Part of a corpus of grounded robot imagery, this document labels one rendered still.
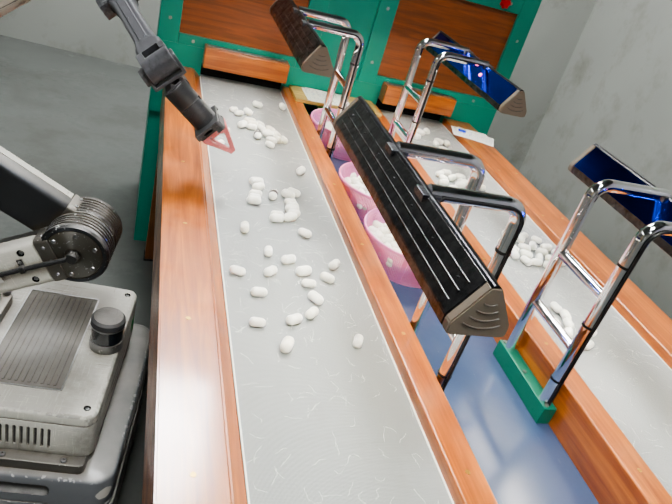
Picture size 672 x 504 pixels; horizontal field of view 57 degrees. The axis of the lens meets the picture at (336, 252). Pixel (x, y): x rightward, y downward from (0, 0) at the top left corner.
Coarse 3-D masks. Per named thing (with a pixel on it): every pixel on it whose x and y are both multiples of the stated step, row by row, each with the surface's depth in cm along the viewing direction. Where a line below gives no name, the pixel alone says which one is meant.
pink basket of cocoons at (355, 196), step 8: (344, 168) 179; (352, 168) 183; (344, 176) 180; (344, 184) 170; (352, 192) 168; (360, 192) 165; (352, 200) 170; (360, 200) 167; (368, 200) 166; (368, 208) 168; (360, 216) 171
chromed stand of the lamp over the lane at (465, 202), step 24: (408, 144) 99; (480, 168) 103; (432, 192) 86; (456, 192) 87; (480, 192) 89; (456, 216) 109; (504, 240) 94; (504, 264) 95; (456, 336) 104; (456, 360) 105
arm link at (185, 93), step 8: (176, 80) 135; (184, 80) 134; (168, 88) 135; (176, 88) 133; (184, 88) 134; (192, 88) 136; (168, 96) 134; (176, 96) 134; (184, 96) 134; (192, 96) 135; (176, 104) 135; (184, 104) 135
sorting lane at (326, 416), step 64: (320, 192) 166; (256, 256) 130; (320, 256) 137; (320, 320) 117; (256, 384) 98; (320, 384) 102; (384, 384) 107; (256, 448) 88; (320, 448) 91; (384, 448) 94
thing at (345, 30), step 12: (312, 12) 178; (324, 12) 179; (312, 24) 164; (324, 24) 166; (348, 24) 182; (348, 36) 169; (360, 36) 170; (360, 48) 171; (336, 60) 188; (336, 72) 187; (348, 72) 175; (336, 84) 191; (348, 84) 176; (348, 96) 178; (324, 108) 195; (324, 120) 197
